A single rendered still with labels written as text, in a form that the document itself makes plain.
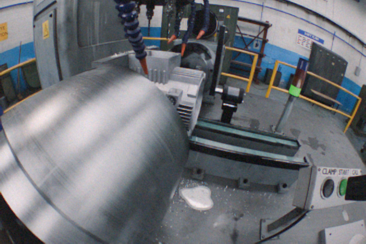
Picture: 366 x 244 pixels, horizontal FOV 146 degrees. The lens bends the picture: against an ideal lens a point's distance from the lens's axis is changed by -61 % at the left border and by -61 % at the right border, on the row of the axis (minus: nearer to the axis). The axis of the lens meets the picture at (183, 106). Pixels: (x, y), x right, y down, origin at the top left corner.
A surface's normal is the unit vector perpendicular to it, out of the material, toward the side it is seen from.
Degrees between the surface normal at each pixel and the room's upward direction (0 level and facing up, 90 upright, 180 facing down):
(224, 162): 90
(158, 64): 90
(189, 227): 0
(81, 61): 90
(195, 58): 90
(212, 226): 0
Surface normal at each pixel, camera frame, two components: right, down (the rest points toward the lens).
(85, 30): 0.95, 0.22
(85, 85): 0.25, -0.82
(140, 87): 0.53, -0.66
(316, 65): -0.37, 0.44
